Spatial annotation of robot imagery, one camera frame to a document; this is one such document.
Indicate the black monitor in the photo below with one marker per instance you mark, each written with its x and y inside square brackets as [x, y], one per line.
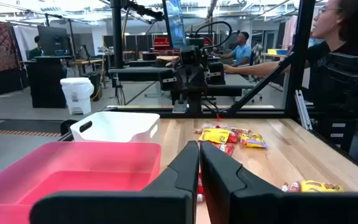
[53, 40]

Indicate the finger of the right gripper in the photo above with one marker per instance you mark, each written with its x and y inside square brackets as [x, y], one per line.
[196, 79]
[187, 79]

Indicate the black workbench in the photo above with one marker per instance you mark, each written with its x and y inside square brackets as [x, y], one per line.
[235, 85]
[135, 74]

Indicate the dark patterned wall tapestry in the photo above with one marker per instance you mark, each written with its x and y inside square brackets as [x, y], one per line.
[0, 46]

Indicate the black aluminium table frame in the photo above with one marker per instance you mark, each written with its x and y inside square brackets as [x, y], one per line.
[300, 62]

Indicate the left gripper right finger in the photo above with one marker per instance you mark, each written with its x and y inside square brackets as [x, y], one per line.
[244, 205]

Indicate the blue banner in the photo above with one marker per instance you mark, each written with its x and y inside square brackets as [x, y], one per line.
[176, 25]

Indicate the black cabinet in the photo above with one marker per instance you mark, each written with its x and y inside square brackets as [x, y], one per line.
[47, 84]

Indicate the silver aluminium bar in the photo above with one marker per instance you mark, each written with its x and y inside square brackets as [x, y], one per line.
[302, 109]

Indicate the black drawer unit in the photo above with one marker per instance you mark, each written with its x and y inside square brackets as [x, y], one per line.
[325, 130]

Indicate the white trash can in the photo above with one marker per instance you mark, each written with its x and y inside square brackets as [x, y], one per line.
[77, 93]

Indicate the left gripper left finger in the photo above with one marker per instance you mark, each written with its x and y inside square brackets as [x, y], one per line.
[154, 205]

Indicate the pink hanging cloth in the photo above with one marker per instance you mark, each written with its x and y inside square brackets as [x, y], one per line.
[290, 31]

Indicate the person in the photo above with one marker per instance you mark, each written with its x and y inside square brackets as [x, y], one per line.
[242, 51]
[36, 51]
[328, 25]

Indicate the black stand post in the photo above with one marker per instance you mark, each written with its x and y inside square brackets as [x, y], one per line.
[117, 34]

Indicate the small red tag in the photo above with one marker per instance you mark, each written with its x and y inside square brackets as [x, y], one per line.
[218, 118]

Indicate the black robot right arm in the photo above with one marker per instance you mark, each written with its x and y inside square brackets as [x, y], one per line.
[194, 104]

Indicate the black mat orange stripe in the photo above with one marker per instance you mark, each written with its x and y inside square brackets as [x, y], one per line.
[20, 126]

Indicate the pink plastic basket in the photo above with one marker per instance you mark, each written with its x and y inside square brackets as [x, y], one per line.
[73, 161]

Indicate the red storage boxes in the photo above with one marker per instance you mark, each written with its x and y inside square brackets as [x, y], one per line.
[161, 42]

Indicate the black frame knob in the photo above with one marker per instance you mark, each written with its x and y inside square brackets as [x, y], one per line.
[65, 127]

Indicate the white plastic basket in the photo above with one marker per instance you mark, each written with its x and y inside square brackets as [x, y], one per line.
[117, 127]

